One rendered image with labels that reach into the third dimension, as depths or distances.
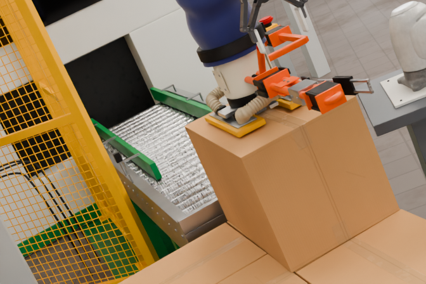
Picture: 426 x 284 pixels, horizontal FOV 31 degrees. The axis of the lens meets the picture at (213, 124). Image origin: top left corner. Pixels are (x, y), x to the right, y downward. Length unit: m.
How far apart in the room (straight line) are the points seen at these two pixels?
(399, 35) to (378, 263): 0.87
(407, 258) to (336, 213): 0.28
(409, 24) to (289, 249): 0.90
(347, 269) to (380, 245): 0.13
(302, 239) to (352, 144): 0.32
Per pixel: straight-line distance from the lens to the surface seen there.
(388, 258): 2.27
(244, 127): 2.38
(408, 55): 2.77
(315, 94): 1.94
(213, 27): 2.40
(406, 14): 2.75
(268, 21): 3.54
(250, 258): 2.57
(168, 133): 4.40
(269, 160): 2.26
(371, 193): 2.43
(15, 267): 3.57
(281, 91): 2.17
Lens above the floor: 1.65
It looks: 15 degrees down
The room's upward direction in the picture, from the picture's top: 24 degrees counter-clockwise
